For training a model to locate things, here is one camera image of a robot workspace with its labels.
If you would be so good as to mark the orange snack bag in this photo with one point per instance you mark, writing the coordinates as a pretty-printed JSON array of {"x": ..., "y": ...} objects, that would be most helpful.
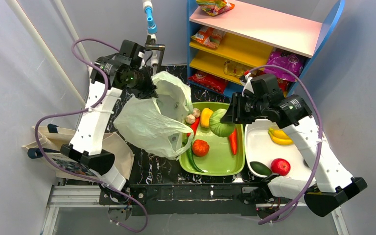
[{"x": 208, "y": 36}]

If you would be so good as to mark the green cabbage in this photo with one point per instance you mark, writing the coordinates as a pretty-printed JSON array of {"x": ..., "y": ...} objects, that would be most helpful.
[{"x": 217, "y": 127}]

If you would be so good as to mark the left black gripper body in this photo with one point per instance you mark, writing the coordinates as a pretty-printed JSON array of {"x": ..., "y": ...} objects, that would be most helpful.
[{"x": 146, "y": 89}]

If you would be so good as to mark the colourful shelf unit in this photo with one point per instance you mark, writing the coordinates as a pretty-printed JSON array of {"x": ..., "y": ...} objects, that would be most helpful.
[{"x": 251, "y": 33}]

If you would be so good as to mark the translucent white plastic bag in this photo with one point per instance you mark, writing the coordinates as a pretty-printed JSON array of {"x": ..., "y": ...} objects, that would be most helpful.
[{"x": 157, "y": 125}]

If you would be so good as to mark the red snack bag left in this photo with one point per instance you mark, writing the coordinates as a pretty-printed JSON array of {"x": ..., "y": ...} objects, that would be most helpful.
[{"x": 209, "y": 81}]

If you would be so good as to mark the garlic bulb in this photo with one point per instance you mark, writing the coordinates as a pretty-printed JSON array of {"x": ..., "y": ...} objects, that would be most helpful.
[
  {"x": 190, "y": 119},
  {"x": 196, "y": 112}
]

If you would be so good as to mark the purple snack bag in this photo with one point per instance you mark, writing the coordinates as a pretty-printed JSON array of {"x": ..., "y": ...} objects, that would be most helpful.
[{"x": 287, "y": 60}]

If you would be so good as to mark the red orange tomato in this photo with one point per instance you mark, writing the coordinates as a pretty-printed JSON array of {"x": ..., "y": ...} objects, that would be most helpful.
[{"x": 200, "y": 148}]

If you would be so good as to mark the yellow bell pepper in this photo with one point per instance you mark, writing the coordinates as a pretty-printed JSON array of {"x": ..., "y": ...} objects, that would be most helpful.
[{"x": 205, "y": 116}]

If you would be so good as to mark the white plastic tray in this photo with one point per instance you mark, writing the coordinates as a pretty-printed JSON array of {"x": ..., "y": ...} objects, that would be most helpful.
[{"x": 260, "y": 148}]

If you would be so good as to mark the green plastic tray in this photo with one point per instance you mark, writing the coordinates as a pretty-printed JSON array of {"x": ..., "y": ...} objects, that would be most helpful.
[{"x": 219, "y": 161}]

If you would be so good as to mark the red chili pepper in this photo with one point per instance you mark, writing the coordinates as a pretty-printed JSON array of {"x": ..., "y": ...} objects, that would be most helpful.
[{"x": 195, "y": 125}]

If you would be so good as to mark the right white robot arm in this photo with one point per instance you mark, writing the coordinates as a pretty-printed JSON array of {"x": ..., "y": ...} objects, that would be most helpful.
[{"x": 329, "y": 184}]

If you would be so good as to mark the garlic bulb lower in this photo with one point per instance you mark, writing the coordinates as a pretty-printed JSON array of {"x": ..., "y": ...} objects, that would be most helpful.
[{"x": 190, "y": 119}]

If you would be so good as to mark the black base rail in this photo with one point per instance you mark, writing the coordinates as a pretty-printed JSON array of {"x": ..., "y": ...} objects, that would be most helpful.
[{"x": 220, "y": 198}]

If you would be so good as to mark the orange carrot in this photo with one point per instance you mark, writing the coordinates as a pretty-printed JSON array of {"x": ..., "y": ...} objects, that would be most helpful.
[{"x": 233, "y": 142}]

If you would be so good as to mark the garlic bulb upper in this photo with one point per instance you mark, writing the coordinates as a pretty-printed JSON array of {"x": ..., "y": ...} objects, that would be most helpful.
[{"x": 196, "y": 112}]

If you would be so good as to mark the dark green avocado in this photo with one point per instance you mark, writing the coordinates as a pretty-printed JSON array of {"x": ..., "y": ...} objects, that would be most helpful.
[{"x": 260, "y": 168}]

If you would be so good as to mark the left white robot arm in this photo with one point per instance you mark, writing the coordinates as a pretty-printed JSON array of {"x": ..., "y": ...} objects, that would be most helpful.
[{"x": 109, "y": 75}]

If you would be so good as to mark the red apple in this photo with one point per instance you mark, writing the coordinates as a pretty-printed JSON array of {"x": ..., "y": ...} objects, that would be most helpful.
[{"x": 280, "y": 166}]

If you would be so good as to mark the beige canvas tote bag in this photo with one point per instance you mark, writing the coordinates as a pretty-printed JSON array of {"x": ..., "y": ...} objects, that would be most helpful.
[{"x": 52, "y": 137}]

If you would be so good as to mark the red snack bag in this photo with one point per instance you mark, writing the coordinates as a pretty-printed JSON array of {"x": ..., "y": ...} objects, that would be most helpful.
[
  {"x": 209, "y": 81},
  {"x": 283, "y": 84}
]

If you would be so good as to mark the yellow snack bag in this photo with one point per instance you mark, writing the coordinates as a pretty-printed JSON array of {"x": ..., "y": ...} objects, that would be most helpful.
[{"x": 235, "y": 69}]

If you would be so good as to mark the snack bag on top shelf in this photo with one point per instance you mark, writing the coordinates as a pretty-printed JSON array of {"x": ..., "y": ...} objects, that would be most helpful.
[{"x": 215, "y": 7}]

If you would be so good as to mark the green chili pepper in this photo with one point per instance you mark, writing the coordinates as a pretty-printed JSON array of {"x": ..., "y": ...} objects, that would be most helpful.
[{"x": 191, "y": 160}]

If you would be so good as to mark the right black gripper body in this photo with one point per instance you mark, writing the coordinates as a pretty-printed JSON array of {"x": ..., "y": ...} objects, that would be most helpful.
[{"x": 232, "y": 110}]

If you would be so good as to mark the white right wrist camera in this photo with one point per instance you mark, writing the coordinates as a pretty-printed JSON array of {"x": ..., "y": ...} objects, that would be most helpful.
[{"x": 245, "y": 79}]

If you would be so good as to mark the yellow banana bunch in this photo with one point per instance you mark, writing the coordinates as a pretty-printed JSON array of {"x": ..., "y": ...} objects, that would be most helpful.
[{"x": 279, "y": 137}]

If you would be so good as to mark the red snack bag right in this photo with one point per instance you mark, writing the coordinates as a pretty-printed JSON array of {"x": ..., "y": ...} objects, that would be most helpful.
[{"x": 283, "y": 84}]

